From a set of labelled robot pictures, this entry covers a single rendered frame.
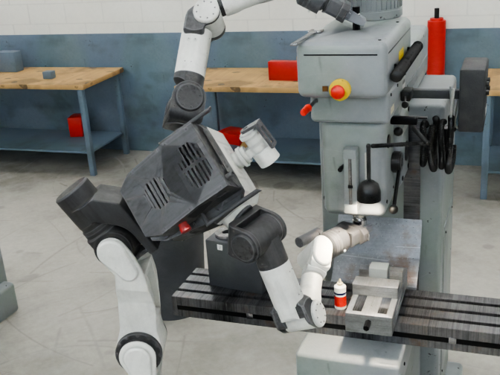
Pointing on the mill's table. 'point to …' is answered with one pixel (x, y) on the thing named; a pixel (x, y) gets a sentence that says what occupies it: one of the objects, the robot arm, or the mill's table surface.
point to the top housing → (353, 57)
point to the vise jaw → (376, 287)
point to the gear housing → (359, 108)
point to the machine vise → (376, 306)
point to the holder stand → (231, 266)
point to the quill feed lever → (396, 177)
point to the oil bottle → (340, 295)
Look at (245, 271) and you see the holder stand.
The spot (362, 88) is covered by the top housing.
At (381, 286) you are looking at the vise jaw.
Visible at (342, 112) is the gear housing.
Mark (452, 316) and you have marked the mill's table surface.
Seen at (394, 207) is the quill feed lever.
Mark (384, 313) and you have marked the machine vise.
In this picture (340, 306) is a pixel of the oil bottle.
